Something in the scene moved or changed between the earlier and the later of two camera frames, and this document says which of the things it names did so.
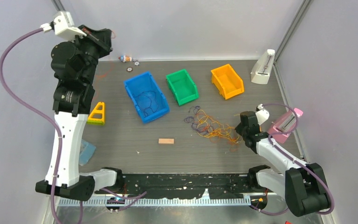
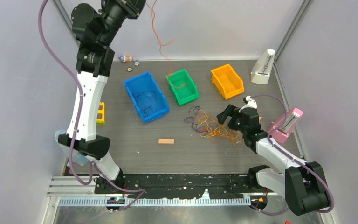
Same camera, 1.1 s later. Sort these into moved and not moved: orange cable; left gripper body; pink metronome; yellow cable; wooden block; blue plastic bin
Moved: left gripper body; orange cable
Not moved: blue plastic bin; pink metronome; wooden block; yellow cable
